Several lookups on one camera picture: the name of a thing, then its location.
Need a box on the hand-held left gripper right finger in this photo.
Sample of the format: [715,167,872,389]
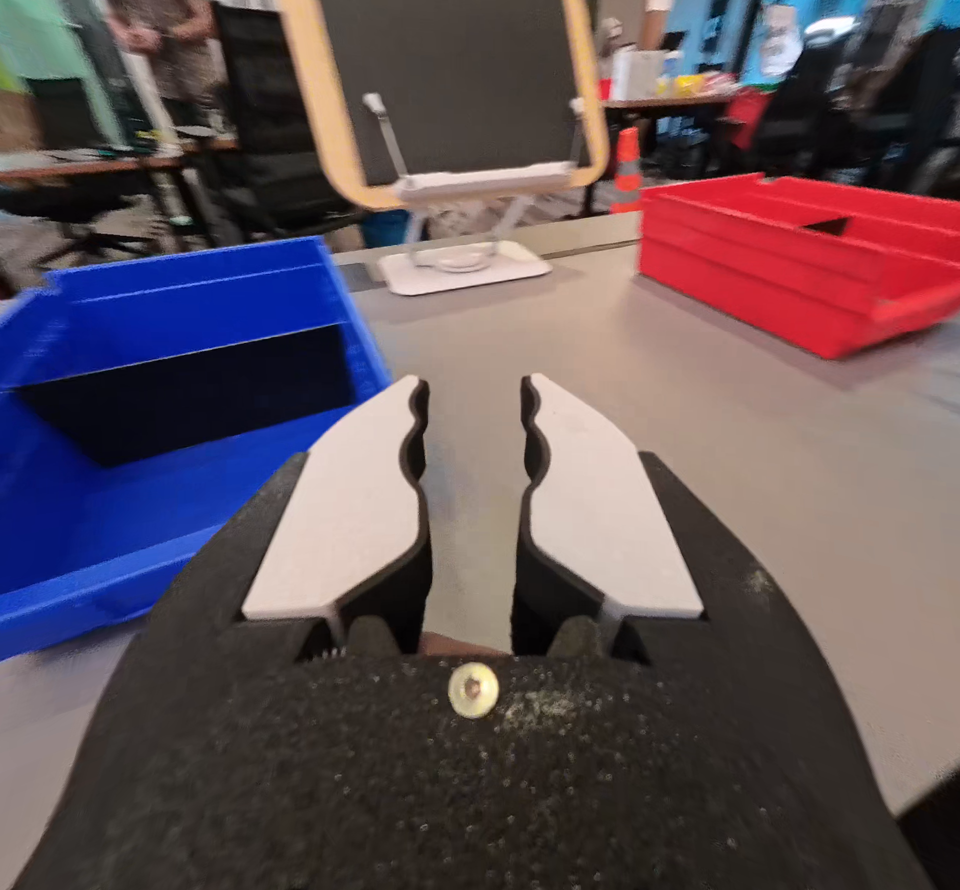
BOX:
[515,372,705,644]

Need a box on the grey desk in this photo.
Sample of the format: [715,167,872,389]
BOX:
[0,211,960,890]

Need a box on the blue storage bin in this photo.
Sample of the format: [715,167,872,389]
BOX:
[0,236,395,660]

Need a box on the white cardboard box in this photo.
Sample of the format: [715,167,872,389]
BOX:
[611,50,669,102]

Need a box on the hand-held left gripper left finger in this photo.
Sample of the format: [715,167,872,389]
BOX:
[241,374,434,641]

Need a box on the red storage bin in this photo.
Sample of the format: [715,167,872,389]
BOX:
[637,173,960,360]
[723,91,774,149]

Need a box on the dark wooden table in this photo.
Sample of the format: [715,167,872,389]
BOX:
[0,136,241,246]

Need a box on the blue storage basket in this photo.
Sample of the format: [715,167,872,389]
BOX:
[363,209,410,250]

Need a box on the orange traffic cone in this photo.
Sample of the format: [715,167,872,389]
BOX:
[611,126,645,215]

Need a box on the white stand with black board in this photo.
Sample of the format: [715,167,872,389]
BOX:
[279,0,610,297]

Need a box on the black mesh office chair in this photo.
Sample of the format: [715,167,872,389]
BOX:
[210,1,361,239]

